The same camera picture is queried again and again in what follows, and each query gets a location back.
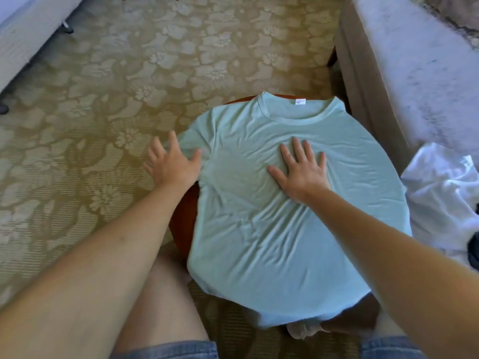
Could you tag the white sneaker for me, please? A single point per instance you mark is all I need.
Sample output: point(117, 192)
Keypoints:
point(303, 329)

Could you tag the blue denim shorts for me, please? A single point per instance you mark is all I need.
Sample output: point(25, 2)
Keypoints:
point(172, 349)

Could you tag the round wooden table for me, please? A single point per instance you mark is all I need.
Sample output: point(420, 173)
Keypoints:
point(183, 217)

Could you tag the white bed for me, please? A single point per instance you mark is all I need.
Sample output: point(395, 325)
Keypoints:
point(30, 30)

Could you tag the pile of clothes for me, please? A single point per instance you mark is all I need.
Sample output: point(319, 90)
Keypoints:
point(441, 190)

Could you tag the brown fringed cushion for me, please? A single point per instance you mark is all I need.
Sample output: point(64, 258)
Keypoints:
point(456, 9)

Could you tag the mint green T-shirt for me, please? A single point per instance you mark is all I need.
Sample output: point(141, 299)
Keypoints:
point(277, 243)

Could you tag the grey velvet chaise sofa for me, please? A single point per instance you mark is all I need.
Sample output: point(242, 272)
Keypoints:
point(411, 78)

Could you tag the person's left hand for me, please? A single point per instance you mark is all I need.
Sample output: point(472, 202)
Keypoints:
point(172, 166)

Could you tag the person's right forearm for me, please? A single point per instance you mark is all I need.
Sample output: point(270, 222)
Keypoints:
point(404, 273)

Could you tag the person's left forearm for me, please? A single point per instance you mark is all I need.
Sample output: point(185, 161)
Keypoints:
point(82, 288)

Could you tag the person's right leg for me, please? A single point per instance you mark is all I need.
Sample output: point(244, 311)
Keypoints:
point(367, 317)

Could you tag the person's right hand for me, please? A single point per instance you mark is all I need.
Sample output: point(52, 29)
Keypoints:
point(303, 175)

